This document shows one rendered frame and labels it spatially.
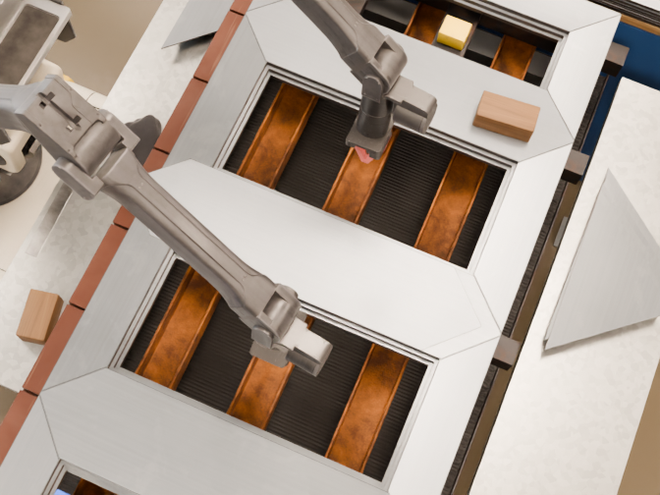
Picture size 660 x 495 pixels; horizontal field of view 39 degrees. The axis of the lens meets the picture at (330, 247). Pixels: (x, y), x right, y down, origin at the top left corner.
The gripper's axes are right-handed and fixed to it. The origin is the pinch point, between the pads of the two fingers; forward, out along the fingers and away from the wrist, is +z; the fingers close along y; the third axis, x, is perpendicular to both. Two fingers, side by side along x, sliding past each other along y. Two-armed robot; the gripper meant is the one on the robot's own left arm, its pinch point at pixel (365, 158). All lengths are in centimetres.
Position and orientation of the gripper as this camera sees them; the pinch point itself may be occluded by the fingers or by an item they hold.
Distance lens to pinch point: 176.1
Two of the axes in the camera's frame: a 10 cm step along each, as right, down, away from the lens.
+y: 3.7, -7.5, 5.5
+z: -1.0, 5.5, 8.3
